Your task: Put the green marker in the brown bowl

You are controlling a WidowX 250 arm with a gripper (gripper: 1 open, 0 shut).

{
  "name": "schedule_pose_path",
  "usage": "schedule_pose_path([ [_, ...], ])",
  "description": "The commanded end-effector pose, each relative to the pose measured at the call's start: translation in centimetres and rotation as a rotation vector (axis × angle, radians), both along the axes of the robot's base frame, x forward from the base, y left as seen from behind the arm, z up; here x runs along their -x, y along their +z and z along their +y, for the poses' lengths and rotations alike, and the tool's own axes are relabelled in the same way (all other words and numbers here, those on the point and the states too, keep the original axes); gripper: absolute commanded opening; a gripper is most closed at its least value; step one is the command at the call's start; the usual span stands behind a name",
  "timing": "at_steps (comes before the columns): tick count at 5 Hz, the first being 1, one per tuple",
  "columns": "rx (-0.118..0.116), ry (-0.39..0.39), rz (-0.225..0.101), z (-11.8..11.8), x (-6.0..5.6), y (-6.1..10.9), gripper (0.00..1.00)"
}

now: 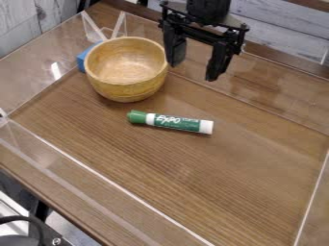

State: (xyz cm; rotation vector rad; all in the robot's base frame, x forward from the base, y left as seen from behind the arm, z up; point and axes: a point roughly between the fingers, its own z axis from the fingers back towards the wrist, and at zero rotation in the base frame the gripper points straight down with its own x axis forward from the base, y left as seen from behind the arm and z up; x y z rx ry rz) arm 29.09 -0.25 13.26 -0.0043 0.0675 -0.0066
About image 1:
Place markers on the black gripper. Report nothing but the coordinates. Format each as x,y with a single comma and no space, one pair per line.
207,17

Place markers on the green Expo marker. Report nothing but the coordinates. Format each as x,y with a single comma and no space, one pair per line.
172,122

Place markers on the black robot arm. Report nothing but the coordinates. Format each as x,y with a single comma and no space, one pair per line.
190,33

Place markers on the brown wooden bowl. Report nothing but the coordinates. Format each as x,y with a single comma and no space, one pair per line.
126,68

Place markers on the clear acrylic stand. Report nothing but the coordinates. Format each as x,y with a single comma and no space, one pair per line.
96,33

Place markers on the blue block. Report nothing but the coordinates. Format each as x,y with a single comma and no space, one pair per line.
82,55

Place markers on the black metal bracket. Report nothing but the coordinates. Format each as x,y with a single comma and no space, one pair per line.
52,237

